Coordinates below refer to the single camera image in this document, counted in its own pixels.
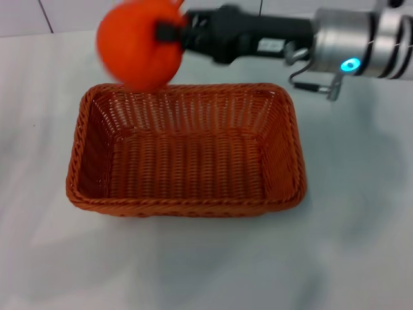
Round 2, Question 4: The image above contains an orange woven rectangular basket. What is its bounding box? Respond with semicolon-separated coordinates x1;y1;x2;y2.
66;82;307;218

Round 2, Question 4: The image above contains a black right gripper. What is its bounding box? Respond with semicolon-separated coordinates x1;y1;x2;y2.
156;5;314;65

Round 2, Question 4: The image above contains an orange toy fruit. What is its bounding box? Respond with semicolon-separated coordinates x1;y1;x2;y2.
96;0;188;91

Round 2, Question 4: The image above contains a grey cable with metal connector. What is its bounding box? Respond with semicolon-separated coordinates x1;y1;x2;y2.
283;41;343;101

